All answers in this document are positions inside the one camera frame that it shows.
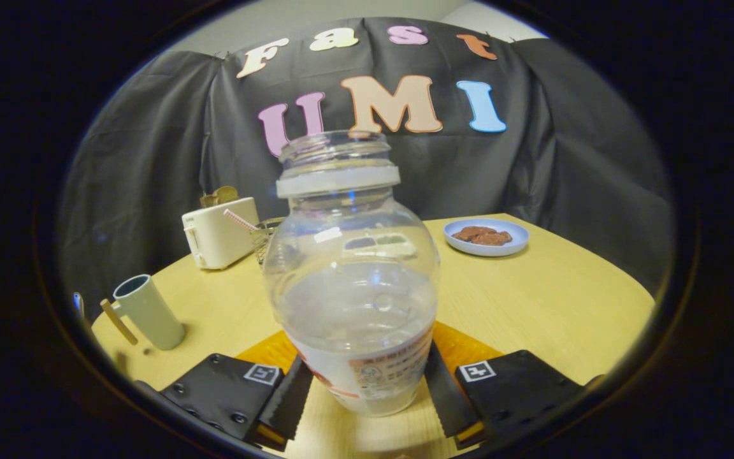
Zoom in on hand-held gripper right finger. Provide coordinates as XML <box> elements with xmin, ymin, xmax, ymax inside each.
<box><xmin>423</xmin><ymin>321</ymin><xmax>603</xmax><ymax>450</ymax></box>

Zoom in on brown meat slices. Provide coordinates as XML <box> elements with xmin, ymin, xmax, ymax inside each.
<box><xmin>452</xmin><ymin>225</ymin><xmax>513</xmax><ymax>247</ymax></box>

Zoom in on light blue plate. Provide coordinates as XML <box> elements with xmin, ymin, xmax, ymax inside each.
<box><xmin>443</xmin><ymin>218</ymin><xmax>530</xmax><ymax>258</ymax></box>

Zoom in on toasted bread slice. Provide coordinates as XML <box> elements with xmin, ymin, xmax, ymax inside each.
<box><xmin>199</xmin><ymin>186</ymin><xmax>240</xmax><ymax>208</ymax></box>

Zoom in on red striped straw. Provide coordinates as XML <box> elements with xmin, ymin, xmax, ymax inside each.
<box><xmin>224</xmin><ymin>208</ymin><xmax>259</xmax><ymax>233</ymax></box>

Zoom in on light wooden table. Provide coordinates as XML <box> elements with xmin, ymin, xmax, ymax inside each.
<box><xmin>90</xmin><ymin>212</ymin><xmax>656</xmax><ymax>459</ymax></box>

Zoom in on white toaster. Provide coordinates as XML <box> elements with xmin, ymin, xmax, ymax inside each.
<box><xmin>182</xmin><ymin>196</ymin><xmax>261</xmax><ymax>270</ymax></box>

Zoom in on ribbed clear glass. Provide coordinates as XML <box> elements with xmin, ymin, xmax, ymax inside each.
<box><xmin>251</xmin><ymin>217</ymin><xmax>286</xmax><ymax>265</ymax></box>

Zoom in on clear plastic juice bottle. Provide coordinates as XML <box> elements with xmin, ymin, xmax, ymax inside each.
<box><xmin>263</xmin><ymin>130</ymin><xmax>441</xmax><ymax>418</ymax></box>

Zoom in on black backdrop cloth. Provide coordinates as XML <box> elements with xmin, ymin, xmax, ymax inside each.
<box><xmin>55</xmin><ymin>16</ymin><xmax>677</xmax><ymax>307</ymax></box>

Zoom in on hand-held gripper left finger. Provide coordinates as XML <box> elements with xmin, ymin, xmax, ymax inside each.
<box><xmin>134</xmin><ymin>330</ymin><xmax>315</xmax><ymax>452</ymax></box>

